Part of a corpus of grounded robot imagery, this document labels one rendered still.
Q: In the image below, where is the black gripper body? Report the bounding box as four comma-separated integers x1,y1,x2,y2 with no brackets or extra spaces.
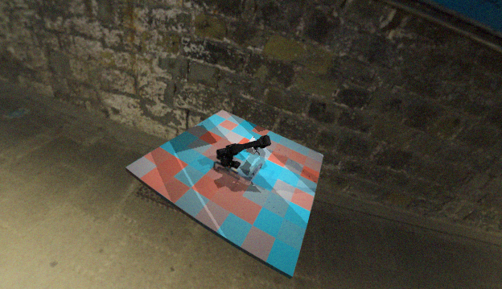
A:
216,155,241,169

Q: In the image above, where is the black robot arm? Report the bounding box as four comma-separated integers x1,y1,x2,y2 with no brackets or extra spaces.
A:
216,135,271,167

